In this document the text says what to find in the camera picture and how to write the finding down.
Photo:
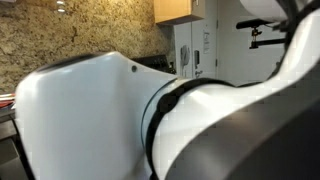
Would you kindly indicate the red white paper packet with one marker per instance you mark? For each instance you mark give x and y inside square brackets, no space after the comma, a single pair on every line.
[6,96]

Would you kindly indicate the black door lock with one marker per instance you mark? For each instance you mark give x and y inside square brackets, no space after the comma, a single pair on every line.
[197,58]

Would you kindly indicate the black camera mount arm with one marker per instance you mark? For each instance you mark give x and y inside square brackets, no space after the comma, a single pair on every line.
[263,42]

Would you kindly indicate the grey wall phone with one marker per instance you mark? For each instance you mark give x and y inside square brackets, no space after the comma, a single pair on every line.
[185,55]

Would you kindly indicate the black stereo camera bar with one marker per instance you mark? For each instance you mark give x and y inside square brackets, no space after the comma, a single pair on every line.
[251,23]

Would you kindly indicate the black electric stove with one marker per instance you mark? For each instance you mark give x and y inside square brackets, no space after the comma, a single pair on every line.
[150,61]

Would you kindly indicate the light wooden wall cabinet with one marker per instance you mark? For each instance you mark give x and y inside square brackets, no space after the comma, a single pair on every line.
[176,10]

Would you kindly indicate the paper sign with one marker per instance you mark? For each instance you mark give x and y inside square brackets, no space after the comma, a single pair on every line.
[206,41]

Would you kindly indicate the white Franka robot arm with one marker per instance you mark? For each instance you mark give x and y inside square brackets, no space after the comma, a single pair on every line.
[83,116]

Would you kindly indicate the flat red packet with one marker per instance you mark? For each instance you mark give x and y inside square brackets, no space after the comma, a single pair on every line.
[5,104]

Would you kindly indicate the white door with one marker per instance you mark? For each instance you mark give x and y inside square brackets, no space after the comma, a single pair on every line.
[208,63]

